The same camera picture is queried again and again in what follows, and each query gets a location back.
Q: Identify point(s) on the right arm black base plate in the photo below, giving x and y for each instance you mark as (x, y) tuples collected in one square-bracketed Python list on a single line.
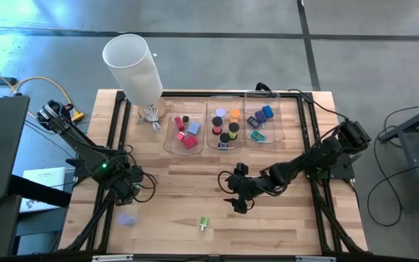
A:
[(342, 172)]

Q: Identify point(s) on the dark metal side table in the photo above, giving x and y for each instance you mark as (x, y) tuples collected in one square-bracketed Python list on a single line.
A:
[(418, 153)]

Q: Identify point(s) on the dark purple rectangular box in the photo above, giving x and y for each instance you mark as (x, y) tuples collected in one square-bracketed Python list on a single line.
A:
[(253, 122)]

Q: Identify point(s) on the black-capped hourglass yellow sand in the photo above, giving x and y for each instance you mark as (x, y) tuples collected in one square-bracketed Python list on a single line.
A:
[(234, 127)]

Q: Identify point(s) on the black angled bar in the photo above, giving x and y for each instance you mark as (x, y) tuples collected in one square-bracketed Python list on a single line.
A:
[(38, 191)]

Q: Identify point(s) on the white cylindrical lamp shade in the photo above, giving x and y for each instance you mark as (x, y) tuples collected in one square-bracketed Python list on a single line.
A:
[(133, 69)]

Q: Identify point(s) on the white paper booklet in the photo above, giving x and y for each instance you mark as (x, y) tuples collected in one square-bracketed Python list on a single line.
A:
[(46, 178)]

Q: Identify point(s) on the blue rectangular box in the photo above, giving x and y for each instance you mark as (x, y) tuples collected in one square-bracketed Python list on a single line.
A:
[(267, 111)]

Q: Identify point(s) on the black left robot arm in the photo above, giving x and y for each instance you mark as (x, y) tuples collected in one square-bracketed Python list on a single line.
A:
[(82, 145)]

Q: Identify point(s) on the red USB charger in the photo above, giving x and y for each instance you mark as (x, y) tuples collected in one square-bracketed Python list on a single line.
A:
[(179, 123), (190, 142)]

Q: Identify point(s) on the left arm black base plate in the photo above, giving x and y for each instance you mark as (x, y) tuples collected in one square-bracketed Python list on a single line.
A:
[(80, 171)]

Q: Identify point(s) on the lavender hourglass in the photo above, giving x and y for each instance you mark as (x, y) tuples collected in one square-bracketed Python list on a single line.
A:
[(124, 219), (220, 112)]

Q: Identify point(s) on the lavender USB charger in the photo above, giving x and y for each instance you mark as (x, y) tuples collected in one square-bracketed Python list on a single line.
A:
[(194, 128)]

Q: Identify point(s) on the clear plastic bin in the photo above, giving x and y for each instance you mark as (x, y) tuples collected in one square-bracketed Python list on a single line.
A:
[(276, 127), (171, 145), (213, 142)]

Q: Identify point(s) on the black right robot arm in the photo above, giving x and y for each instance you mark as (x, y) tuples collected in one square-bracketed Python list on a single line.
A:
[(318, 156)]

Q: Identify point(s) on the black-capped hourglass red sand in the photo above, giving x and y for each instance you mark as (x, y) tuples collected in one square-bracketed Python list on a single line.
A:
[(217, 122)]

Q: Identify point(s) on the black-capped hourglass black sand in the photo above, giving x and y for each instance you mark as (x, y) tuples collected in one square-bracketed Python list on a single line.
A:
[(224, 138)]

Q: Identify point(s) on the orange hourglass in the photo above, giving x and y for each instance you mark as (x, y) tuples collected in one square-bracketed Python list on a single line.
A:
[(235, 113)]

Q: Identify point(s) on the teal rectangular box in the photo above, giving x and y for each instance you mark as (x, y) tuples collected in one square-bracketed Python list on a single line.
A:
[(258, 136)]

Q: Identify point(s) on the silver metal bracket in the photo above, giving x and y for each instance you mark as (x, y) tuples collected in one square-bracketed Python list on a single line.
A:
[(113, 258), (315, 258)]

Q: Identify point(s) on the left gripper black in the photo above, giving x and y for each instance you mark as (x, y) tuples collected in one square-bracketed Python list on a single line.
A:
[(127, 185)]

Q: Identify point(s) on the white green USB charger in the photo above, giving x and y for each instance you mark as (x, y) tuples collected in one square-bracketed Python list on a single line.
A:
[(203, 221)]

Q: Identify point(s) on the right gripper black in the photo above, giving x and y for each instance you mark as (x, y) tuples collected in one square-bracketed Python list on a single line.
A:
[(247, 187)]

